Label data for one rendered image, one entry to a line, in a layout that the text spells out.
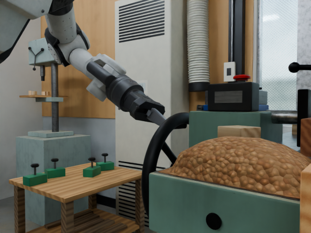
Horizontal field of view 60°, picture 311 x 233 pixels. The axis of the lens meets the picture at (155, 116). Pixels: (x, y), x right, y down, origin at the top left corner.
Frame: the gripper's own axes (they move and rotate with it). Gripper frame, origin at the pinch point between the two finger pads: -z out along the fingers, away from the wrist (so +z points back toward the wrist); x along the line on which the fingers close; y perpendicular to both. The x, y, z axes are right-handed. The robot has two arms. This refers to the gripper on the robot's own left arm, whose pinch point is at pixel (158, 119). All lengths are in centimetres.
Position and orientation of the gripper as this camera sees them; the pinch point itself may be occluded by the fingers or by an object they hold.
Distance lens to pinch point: 69.8
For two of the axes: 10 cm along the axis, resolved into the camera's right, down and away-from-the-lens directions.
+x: -5.5, -1.2, -8.2
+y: 4.9, -8.5, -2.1
